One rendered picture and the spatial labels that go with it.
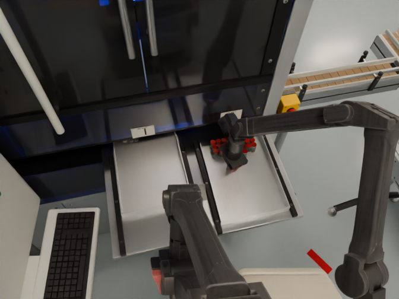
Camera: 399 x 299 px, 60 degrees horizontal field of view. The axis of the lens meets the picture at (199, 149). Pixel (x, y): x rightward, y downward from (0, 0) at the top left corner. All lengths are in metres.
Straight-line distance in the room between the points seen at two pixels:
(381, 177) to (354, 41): 2.75
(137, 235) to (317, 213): 1.40
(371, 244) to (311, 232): 1.45
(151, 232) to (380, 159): 0.79
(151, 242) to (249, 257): 1.02
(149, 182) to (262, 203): 0.43
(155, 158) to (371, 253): 0.86
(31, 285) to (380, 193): 1.14
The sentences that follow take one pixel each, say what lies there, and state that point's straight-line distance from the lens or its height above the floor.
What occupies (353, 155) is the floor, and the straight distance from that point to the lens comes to 2.70.
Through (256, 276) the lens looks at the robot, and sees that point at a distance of 0.79.
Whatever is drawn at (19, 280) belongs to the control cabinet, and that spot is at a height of 0.85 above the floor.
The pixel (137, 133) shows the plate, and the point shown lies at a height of 1.02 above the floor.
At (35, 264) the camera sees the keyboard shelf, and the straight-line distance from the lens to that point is 1.44.
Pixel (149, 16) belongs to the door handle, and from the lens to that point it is 0.89.
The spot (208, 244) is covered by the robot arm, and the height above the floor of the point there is 1.52.
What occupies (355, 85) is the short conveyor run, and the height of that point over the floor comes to 0.93.
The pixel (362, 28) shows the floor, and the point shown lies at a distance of 3.71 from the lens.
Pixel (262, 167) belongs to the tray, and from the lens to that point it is 1.41.
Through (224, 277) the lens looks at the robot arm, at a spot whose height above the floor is 1.58.
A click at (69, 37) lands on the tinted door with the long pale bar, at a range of 1.00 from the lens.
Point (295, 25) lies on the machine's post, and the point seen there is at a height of 1.41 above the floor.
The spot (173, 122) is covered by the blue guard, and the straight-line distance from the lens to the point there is 1.30.
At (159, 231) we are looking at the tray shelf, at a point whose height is 0.88.
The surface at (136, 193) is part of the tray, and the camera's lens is 1.34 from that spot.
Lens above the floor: 2.09
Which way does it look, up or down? 58 degrees down
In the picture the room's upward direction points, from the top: 2 degrees clockwise
